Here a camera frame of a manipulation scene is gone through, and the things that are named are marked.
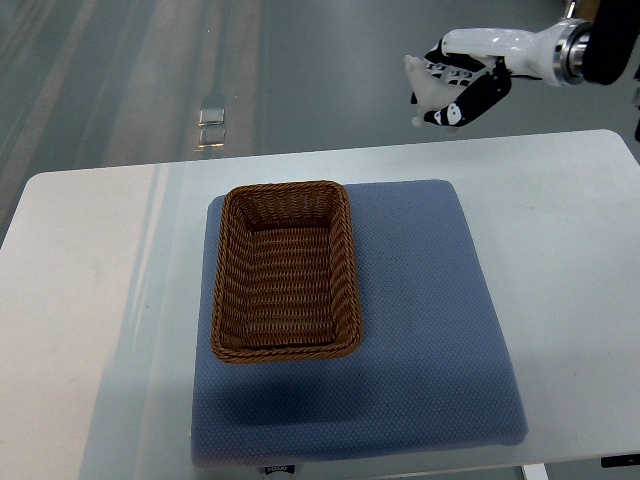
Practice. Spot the metal floor outlet plate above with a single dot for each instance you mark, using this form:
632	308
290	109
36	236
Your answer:
212	131

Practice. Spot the white bear figurine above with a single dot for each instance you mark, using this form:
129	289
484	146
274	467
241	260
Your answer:
430	94

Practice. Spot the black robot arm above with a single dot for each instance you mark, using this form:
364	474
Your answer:
601	54

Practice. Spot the blue fabric mat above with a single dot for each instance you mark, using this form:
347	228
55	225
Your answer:
432	371

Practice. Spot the brown wicker basket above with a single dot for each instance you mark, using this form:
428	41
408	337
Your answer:
286	285

